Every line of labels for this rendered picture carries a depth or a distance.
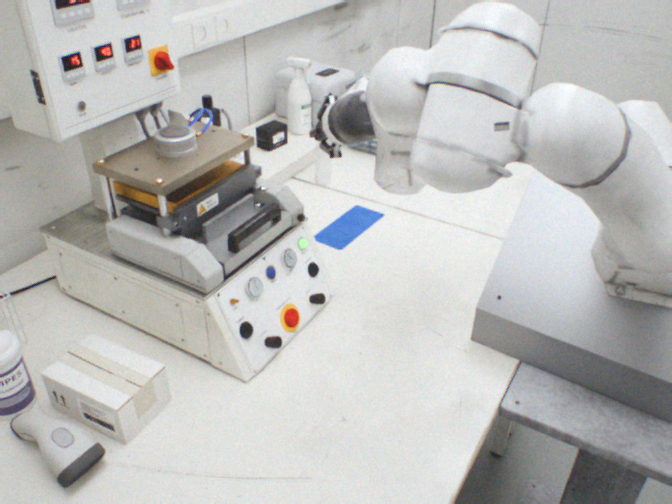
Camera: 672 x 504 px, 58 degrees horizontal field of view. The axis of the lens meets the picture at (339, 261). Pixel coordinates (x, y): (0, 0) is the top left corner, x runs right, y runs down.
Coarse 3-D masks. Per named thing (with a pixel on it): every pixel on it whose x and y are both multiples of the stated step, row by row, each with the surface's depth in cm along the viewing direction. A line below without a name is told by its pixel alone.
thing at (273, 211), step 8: (264, 208) 122; (272, 208) 122; (280, 208) 124; (256, 216) 119; (264, 216) 120; (272, 216) 122; (280, 216) 125; (248, 224) 117; (256, 224) 118; (264, 224) 121; (232, 232) 114; (240, 232) 114; (248, 232) 117; (232, 240) 114; (240, 240) 115; (232, 248) 115
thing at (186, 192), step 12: (216, 168) 125; (228, 168) 125; (240, 168) 127; (192, 180) 120; (204, 180) 121; (216, 180) 121; (120, 192) 120; (132, 192) 118; (144, 192) 116; (180, 192) 116; (192, 192) 116; (132, 204) 120; (144, 204) 118; (156, 204) 116; (168, 204) 114
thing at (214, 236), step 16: (240, 208) 124; (256, 208) 130; (208, 224) 116; (224, 224) 121; (240, 224) 124; (272, 224) 124; (288, 224) 129; (208, 240) 118; (224, 240) 119; (256, 240) 120; (224, 256) 114; (240, 256) 117; (224, 272) 114
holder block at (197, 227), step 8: (232, 200) 128; (224, 208) 126; (136, 216) 122; (144, 216) 121; (152, 216) 121; (208, 216) 122; (152, 224) 120; (200, 224) 121; (176, 232) 117; (184, 232) 118; (192, 232) 120
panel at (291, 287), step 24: (288, 240) 129; (264, 264) 123; (240, 288) 117; (264, 288) 123; (288, 288) 128; (312, 288) 134; (240, 312) 117; (264, 312) 122; (312, 312) 134; (240, 336) 117; (264, 336) 122; (288, 336) 127; (264, 360) 121
